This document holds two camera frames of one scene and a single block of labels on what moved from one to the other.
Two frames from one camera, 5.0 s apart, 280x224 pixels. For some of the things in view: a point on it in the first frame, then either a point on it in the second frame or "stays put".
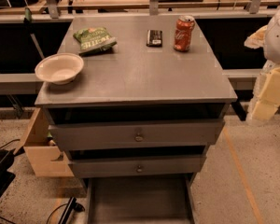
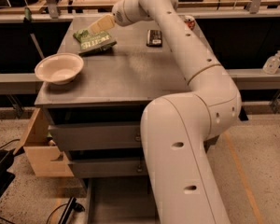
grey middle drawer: [136, 165] stays put
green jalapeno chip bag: [93, 39] stays put
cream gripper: [278, 37] to [119, 16]
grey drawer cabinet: [137, 120] stays put
